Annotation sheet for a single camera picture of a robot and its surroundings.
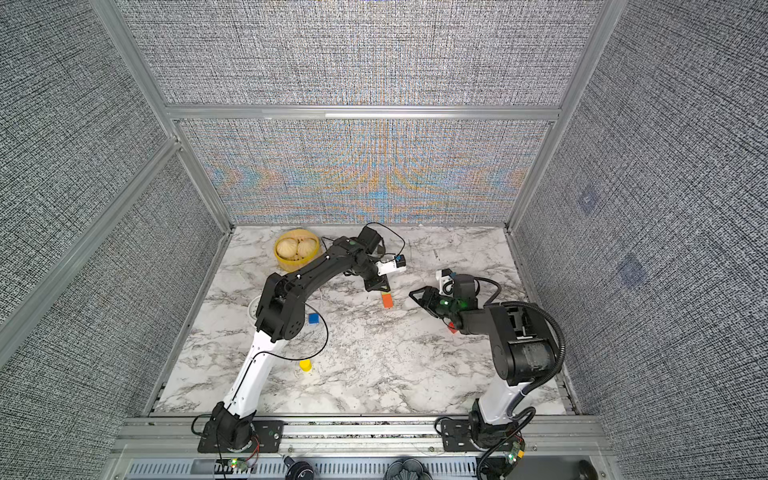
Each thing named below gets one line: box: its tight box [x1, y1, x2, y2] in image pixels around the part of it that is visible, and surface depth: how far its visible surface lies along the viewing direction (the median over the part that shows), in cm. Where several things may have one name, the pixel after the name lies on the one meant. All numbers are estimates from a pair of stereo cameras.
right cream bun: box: [297, 238, 317, 257], surface depth 108 cm
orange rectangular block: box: [382, 293, 393, 309], surface depth 99 cm
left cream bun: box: [277, 238, 298, 258], surface depth 108 cm
